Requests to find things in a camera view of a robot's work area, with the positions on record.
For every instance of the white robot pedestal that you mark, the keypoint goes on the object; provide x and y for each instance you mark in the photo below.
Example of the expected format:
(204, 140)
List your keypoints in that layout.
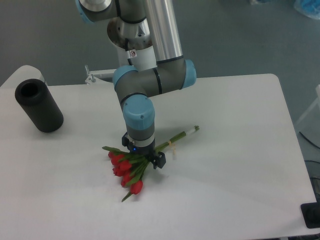
(133, 43)

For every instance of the red tulip bouquet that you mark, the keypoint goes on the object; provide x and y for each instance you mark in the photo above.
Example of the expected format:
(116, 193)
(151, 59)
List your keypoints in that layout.
(132, 172)

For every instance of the black cylindrical vase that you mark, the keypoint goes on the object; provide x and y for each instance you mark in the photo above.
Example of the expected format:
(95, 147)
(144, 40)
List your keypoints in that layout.
(36, 100)

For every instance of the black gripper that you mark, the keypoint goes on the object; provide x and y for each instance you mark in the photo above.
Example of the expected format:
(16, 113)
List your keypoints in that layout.
(158, 159)

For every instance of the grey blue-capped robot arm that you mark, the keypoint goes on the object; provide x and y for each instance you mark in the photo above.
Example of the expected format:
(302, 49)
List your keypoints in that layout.
(135, 88)

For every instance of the black device at table edge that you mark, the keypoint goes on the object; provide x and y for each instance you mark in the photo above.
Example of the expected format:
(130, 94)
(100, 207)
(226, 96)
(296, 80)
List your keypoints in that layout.
(311, 214)

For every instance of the blue plastic bag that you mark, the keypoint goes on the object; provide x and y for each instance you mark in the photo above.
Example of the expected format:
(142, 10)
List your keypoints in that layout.
(308, 8)

